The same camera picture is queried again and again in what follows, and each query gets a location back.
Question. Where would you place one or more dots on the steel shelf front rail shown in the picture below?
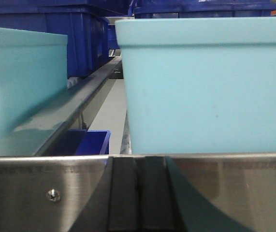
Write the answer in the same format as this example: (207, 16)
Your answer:
(140, 193)

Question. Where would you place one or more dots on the light blue bin left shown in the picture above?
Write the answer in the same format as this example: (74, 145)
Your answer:
(33, 70)

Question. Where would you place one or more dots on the rail screw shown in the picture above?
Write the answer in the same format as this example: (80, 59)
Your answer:
(53, 195)

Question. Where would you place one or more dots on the steel side rail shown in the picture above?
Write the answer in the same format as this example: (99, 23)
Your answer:
(37, 135)

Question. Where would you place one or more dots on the dark blue bin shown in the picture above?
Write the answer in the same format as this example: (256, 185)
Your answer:
(83, 21)
(203, 8)

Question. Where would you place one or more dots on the light blue bin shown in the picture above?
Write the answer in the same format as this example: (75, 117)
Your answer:
(33, 70)
(200, 85)

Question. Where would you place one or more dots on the dark blue bin upper right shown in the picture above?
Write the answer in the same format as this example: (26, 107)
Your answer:
(203, 8)

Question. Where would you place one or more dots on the dark blue bin upper left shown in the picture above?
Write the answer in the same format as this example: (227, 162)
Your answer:
(83, 21)

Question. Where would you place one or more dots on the light blue bin right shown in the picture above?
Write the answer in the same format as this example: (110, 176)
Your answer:
(200, 85)

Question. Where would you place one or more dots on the small dark blue bin below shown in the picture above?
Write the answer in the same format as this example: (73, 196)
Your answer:
(79, 142)

